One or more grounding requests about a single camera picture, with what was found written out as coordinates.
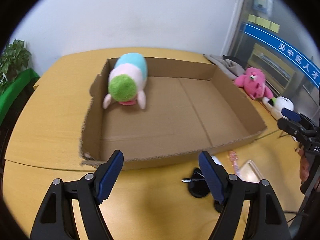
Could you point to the white computer mouse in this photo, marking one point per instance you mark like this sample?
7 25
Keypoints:
217 160

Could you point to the blue window banner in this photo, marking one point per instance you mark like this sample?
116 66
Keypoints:
275 42

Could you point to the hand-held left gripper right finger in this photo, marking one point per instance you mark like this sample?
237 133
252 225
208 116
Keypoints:
211 177

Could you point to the green potted plant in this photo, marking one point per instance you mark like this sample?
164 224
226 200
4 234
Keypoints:
15 55

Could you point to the white handheld game console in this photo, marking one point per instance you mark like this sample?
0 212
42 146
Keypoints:
248 172

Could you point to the person's right hand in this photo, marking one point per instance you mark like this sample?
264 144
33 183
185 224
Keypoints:
303 167

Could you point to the grey cloth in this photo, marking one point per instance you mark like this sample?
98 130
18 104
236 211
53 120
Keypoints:
225 63

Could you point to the brown cardboard box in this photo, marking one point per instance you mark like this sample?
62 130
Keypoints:
162 120

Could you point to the green pink blue plush toy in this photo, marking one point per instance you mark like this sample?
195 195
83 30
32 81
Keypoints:
122 87

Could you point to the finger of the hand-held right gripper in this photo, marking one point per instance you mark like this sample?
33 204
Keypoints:
287 126
290 114

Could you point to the white plush toy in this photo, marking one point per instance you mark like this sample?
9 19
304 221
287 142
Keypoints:
281 105

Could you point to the pink pen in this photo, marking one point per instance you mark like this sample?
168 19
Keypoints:
234 161

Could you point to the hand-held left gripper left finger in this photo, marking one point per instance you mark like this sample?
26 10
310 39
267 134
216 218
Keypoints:
110 177

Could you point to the yellow sticky note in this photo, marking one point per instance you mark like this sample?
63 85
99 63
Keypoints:
267 23
259 20
251 18
275 27

